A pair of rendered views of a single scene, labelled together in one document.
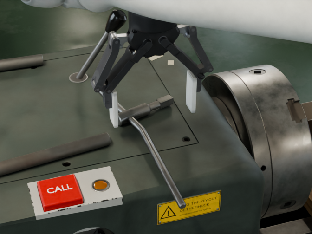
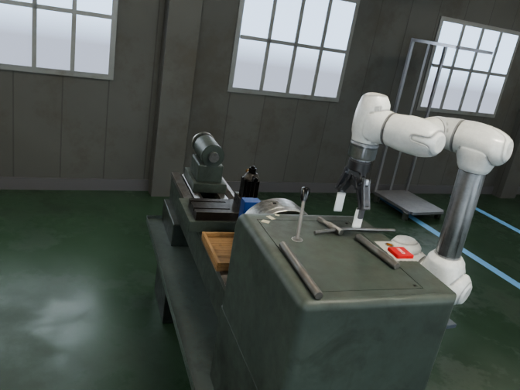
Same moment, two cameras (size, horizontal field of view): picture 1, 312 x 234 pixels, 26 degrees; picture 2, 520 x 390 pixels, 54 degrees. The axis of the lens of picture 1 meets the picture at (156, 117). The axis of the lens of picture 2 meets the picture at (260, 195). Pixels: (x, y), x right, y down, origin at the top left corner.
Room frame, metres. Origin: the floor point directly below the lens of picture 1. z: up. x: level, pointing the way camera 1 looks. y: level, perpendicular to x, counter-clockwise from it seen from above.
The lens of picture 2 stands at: (1.33, 1.58, 1.89)
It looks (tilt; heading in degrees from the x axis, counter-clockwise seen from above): 20 degrees down; 266
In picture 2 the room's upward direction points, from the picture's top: 10 degrees clockwise
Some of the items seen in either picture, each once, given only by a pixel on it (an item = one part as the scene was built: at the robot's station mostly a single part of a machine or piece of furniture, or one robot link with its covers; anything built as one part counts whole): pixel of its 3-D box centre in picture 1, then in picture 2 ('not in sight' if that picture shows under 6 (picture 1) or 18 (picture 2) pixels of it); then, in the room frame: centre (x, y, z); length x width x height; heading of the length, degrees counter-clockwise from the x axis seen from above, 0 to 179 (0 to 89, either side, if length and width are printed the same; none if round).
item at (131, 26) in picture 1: (152, 27); (357, 172); (0.92, 0.00, 1.46); 0.08 x 0.07 x 0.09; 108
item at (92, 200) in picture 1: (75, 203); (392, 258); (0.78, 0.13, 1.23); 0.13 x 0.08 x 0.06; 108
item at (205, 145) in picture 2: not in sight; (206, 161); (1.49, -1.35, 1.01); 0.30 x 0.20 x 0.29; 108
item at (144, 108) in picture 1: (145, 109); (330, 225); (0.98, 0.02, 1.27); 0.12 x 0.02 x 0.02; 124
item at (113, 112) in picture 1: (113, 105); (358, 217); (0.90, 0.07, 1.33); 0.03 x 0.01 x 0.07; 18
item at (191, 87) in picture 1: (191, 91); (339, 201); (0.95, -0.06, 1.33); 0.03 x 0.01 x 0.07; 18
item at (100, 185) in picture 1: (100, 186); not in sight; (0.79, 0.09, 1.26); 0.02 x 0.02 x 0.01
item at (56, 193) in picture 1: (60, 193); (400, 253); (0.77, 0.15, 1.26); 0.06 x 0.06 x 0.02; 18
